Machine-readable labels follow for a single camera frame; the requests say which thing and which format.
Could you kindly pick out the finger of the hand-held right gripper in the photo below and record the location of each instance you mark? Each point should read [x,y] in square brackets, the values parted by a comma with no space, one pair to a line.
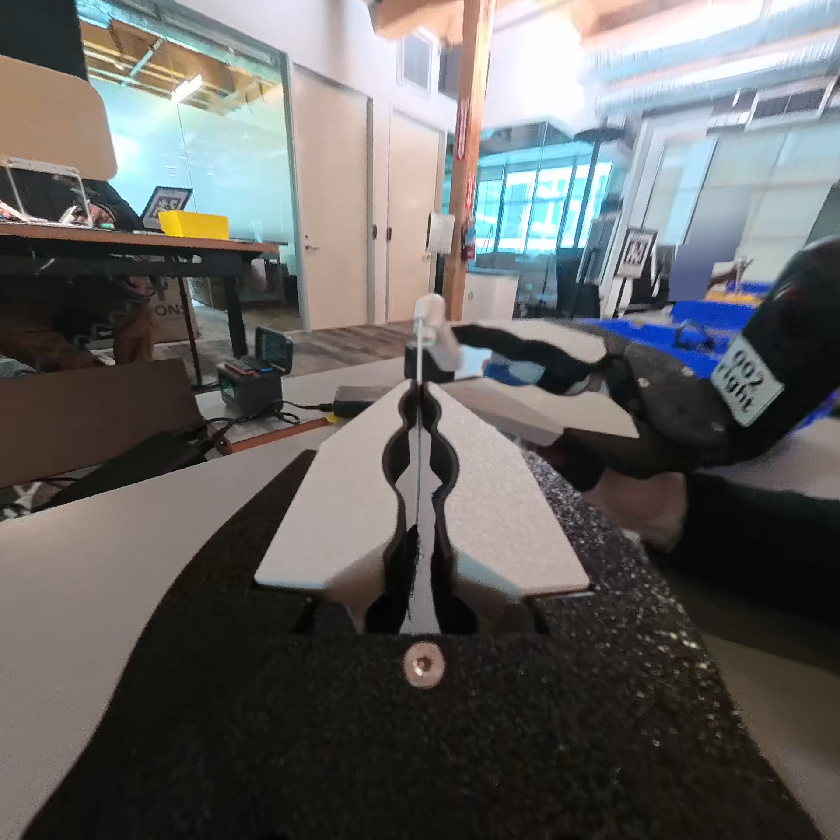
[558,410]
[558,334]

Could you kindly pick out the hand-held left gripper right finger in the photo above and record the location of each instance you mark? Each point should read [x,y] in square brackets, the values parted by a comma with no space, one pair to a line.
[518,525]

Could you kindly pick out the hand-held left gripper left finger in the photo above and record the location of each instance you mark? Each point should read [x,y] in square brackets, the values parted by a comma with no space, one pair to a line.
[315,525]

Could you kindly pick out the large blue plastic bin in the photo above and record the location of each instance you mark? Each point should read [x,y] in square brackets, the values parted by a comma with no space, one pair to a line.
[695,312]

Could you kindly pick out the person's right forearm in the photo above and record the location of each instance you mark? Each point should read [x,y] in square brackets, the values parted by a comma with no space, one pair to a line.
[754,538]

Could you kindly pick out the person's right hand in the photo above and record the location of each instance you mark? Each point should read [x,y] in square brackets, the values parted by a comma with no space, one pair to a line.
[649,505]

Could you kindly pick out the framed sign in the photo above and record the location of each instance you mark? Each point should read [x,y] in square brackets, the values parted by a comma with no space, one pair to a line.
[635,253]

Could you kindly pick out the fire extinguisher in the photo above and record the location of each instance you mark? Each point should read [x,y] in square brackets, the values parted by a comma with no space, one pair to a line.
[468,239]

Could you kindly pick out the black adapter cube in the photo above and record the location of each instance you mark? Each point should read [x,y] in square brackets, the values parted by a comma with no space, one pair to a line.
[430,375]

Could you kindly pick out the black power bank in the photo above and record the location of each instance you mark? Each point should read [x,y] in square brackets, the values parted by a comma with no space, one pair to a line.
[358,397]

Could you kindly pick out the black charging case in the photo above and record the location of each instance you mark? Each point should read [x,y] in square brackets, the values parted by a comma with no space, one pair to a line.
[249,387]

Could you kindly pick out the paper notice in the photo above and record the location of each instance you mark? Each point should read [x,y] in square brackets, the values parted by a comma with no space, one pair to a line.
[441,232]

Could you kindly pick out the black round disc on pole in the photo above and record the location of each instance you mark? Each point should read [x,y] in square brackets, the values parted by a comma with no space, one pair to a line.
[598,133]

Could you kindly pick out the cardboard box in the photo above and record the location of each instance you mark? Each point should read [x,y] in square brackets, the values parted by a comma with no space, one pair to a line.
[174,315]

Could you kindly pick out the dark flat box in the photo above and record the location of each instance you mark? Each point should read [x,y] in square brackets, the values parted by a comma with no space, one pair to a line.
[85,413]

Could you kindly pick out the white double doors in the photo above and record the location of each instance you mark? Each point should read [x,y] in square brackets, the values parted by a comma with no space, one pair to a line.
[334,197]

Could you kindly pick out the yellow box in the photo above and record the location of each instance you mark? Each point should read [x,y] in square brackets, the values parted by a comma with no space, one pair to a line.
[193,225]

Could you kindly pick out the wooden desk with black legs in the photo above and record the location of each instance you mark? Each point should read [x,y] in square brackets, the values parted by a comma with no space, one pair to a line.
[131,246]

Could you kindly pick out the wooden panel on white stand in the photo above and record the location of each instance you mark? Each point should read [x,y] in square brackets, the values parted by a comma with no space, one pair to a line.
[46,111]

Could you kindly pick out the wooden support post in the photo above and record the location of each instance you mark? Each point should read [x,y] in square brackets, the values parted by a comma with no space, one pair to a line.
[469,98]

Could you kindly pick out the grey wall vent grille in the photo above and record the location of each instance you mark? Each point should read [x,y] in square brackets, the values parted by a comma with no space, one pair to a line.
[417,59]

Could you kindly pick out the white wall vent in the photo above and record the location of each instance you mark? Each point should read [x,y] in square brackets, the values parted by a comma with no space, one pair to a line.
[787,106]

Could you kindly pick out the black wall screen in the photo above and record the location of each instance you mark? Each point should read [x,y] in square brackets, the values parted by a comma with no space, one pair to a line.
[39,33]

